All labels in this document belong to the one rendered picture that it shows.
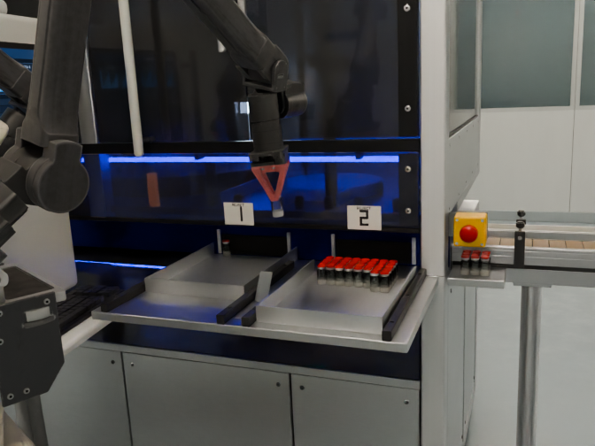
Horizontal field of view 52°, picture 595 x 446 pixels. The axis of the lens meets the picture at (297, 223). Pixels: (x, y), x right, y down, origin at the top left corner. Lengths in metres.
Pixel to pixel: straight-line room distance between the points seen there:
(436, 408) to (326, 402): 0.29
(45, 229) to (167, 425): 0.70
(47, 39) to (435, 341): 1.11
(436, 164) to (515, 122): 4.61
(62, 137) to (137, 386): 1.24
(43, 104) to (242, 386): 1.14
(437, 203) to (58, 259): 1.04
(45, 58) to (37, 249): 0.95
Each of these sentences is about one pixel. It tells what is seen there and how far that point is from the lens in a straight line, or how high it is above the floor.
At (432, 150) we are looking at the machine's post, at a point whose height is 1.18.
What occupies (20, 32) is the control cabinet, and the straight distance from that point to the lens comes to 1.77.
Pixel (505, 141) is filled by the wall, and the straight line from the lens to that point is 6.07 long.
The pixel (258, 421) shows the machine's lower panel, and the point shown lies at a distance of 1.85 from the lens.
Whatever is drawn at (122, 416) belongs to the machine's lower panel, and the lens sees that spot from 2.10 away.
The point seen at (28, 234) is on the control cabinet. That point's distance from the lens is 1.73.
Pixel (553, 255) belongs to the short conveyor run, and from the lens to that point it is 1.60.
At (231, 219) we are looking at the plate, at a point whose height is 1.00.
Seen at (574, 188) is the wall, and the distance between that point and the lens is 6.13.
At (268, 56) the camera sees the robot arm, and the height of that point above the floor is 1.40.
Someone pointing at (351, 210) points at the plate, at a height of 1.04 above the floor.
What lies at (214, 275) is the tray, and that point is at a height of 0.88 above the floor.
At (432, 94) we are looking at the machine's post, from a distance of 1.45.
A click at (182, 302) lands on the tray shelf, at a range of 1.42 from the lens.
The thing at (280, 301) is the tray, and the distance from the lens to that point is 1.36.
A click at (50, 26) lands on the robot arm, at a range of 0.88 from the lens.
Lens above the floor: 1.34
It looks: 13 degrees down
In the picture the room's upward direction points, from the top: 3 degrees counter-clockwise
